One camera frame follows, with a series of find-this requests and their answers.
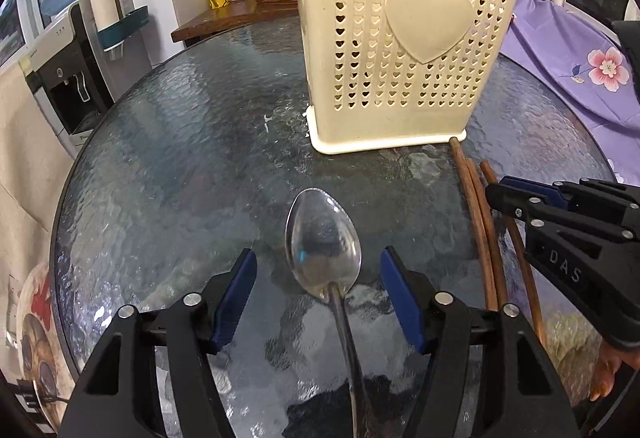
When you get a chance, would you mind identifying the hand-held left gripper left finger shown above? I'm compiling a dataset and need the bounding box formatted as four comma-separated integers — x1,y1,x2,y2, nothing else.
60,248,258,438

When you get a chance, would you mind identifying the printed cloth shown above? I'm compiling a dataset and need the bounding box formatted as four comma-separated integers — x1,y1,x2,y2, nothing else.
10,263,76,434

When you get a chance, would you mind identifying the person's right hand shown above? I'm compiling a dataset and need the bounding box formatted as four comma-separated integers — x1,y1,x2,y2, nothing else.
590,343,628,401

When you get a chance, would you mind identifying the silver metal spoon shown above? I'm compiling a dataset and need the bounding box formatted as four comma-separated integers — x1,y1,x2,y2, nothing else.
285,188,376,438

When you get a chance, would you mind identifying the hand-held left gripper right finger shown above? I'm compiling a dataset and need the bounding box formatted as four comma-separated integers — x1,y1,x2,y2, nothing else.
380,247,573,438

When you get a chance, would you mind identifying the cream perforated utensil holder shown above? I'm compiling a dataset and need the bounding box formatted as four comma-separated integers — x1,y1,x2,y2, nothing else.
286,0,528,155

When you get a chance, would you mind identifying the water dispenser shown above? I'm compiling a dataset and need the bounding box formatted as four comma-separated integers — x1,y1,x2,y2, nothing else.
20,1,118,154

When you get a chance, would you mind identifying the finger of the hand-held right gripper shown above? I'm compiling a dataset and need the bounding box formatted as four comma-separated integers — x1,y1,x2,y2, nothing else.
500,175,640,219
485,182,640,244

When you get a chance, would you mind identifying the brown wooden chopstick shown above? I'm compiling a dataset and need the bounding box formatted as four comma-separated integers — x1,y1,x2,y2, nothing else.
449,137,498,311
462,157,506,311

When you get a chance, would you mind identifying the dark chopstick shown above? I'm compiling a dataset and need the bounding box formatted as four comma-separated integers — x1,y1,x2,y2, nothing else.
480,160,547,344

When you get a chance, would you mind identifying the wooden counter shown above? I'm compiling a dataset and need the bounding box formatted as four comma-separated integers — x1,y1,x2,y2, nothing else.
171,0,301,44

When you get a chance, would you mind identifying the purple floral cloth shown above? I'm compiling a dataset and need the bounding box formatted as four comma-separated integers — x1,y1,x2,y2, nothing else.
500,0,640,184

